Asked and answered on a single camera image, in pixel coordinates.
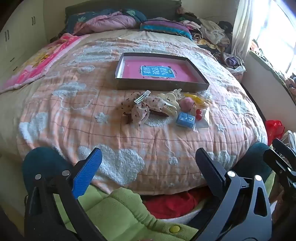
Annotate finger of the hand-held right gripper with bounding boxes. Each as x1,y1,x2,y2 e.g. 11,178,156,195
264,148,296,187
272,138,296,167

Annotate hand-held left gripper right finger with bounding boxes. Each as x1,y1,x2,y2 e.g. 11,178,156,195
195,148,272,241

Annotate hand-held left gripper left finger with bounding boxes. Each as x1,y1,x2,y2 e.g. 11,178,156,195
24,148,107,241

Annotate blue item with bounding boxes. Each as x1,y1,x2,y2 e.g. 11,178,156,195
176,111,199,132

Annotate clear plastic hair tie packet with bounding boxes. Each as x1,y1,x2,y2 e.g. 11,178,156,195
195,108,210,128

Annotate yellow hair clip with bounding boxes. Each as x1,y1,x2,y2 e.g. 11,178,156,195
184,91,211,107

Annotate spotted fabric bow hair clip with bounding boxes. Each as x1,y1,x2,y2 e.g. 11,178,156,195
116,91,167,127

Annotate large cream claw clip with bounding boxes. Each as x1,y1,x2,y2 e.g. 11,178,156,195
157,91,181,116

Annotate shallow cardboard box pink inside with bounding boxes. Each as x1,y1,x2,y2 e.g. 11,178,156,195
115,52,210,91

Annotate red plastic bag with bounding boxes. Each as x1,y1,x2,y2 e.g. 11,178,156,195
265,119,285,145

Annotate peach quilt with white clouds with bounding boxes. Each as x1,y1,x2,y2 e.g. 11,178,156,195
17,35,269,193

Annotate red cloth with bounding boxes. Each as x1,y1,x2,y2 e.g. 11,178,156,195
143,188,214,219

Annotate green fleece garment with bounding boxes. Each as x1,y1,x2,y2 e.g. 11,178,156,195
53,178,201,241

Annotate clothes on windowsill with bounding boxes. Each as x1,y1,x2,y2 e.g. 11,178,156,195
250,39,296,93

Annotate floral bag of clothes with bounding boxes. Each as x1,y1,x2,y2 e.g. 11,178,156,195
222,52,247,77

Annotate window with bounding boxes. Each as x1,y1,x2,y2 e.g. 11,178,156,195
250,0,296,77

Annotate pink cartoon blanket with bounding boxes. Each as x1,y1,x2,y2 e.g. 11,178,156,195
0,32,89,93

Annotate cream curtain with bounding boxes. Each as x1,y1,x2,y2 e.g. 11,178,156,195
231,0,269,61

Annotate pile of clothes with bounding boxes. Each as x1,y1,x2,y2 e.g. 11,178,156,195
176,7,234,49

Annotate beige bed sheet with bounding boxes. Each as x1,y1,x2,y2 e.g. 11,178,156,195
88,29,197,44

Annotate striped purple pillow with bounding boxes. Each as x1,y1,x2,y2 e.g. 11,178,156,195
140,19,193,41

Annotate navy and pink comforter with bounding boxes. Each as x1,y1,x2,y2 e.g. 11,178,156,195
66,9,147,35

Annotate cream wardrobe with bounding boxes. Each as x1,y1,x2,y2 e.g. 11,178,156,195
0,0,67,77

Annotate dark green headboard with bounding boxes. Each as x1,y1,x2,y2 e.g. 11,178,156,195
65,0,182,16

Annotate pink pom-pom hair tie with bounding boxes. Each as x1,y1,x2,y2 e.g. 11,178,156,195
179,97,196,113

